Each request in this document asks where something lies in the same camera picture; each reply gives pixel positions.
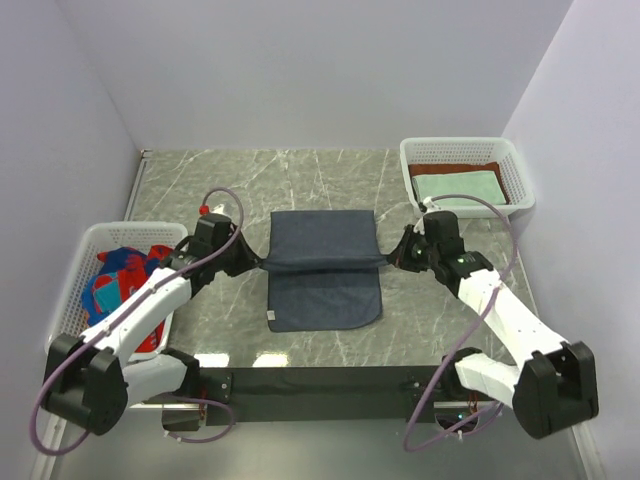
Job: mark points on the aluminium table edge rail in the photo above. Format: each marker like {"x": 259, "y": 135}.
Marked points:
{"x": 146, "y": 155}

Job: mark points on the mint green towel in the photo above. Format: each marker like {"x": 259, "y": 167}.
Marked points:
{"x": 479, "y": 184}

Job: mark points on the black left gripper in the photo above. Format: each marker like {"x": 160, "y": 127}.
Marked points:
{"x": 248, "y": 258}

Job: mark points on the white laundry basket with clothes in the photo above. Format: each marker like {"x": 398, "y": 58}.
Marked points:
{"x": 69, "y": 317}

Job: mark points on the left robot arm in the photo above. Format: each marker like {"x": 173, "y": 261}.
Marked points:
{"x": 120, "y": 340}

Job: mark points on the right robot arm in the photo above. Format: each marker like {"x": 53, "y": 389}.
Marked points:
{"x": 520, "y": 340}

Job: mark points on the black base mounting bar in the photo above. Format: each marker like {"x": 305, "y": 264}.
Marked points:
{"x": 261, "y": 394}

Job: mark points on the rust brown towel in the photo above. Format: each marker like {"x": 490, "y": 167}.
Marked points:
{"x": 440, "y": 168}

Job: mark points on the aluminium front frame rail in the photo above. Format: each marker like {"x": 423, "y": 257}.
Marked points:
{"x": 548, "y": 394}

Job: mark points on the red patterned cloth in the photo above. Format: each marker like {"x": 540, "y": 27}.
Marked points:
{"x": 123, "y": 272}

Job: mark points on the blue grey cloth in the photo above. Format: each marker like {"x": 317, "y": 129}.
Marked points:
{"x": 323, "y": 271}

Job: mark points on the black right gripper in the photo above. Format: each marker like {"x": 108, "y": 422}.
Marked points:
{"x": 401, "y": 256}

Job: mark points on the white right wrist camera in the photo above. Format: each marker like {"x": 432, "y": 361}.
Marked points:
{"x": 428, "y": 205}

